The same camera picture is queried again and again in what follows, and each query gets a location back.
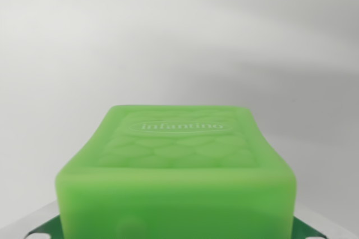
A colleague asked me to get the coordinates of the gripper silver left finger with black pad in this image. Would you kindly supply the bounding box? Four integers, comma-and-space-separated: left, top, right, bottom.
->
0, 202, 64, 239

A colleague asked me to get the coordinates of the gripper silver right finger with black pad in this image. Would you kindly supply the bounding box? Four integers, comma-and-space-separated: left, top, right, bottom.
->
293, 207, 359, 239

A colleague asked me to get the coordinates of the green soft toy cube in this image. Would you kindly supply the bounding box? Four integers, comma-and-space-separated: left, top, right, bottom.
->
54, 104, 297, 239

